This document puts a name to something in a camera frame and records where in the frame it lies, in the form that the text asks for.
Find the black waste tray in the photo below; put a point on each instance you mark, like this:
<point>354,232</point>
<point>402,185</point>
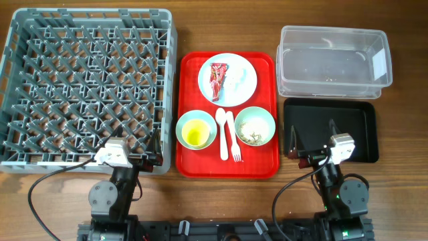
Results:
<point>311,116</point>

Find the red snack wrapper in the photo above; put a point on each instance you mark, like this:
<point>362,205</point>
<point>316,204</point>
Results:
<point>218,71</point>

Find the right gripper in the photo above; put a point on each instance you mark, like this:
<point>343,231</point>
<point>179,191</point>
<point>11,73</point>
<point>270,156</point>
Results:
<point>311,156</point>

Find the grey dishwasher rack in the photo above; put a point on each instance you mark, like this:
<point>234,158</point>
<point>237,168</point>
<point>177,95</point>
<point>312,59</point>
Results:
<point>70,77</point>

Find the white plastic fork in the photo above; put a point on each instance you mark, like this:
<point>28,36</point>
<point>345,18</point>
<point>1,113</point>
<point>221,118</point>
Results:
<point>235,149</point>

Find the rice and peanut scraps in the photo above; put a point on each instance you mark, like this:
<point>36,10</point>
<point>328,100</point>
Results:
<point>254,131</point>

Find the light blue bowl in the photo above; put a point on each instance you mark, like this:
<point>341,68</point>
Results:
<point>182,125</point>

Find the white napkin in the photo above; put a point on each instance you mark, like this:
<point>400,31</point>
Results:
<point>237,75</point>

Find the light blue plate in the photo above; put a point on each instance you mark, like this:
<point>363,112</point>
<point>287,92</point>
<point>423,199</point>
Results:
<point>227,96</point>

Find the red serving tray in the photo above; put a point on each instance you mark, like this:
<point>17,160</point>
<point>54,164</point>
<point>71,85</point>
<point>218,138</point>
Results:
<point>258,162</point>

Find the yellow cup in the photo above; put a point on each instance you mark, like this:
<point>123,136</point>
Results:
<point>195,133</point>

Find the clear plastic bin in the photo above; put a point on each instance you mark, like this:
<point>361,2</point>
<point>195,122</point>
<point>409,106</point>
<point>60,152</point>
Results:
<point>332,62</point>

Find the light green bowl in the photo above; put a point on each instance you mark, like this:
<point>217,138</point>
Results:
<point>256,112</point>

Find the white plastic spoon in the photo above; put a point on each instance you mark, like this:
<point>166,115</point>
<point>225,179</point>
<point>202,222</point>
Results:
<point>220,117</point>

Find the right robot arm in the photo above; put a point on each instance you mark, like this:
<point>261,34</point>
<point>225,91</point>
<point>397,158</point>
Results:
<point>345,197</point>

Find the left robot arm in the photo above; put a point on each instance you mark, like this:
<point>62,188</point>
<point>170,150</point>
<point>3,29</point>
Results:
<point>110,200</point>

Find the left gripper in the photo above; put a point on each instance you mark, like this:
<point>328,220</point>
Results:
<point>154,153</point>

